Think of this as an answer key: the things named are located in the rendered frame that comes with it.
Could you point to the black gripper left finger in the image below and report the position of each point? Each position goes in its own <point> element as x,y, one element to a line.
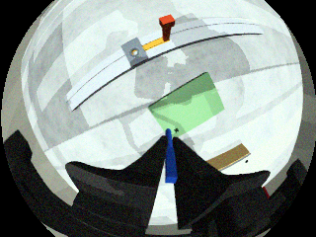
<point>136,185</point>

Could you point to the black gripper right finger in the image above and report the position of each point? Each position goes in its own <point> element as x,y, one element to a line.
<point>201,187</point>

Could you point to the blue pin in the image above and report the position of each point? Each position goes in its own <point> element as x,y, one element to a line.
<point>171,166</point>

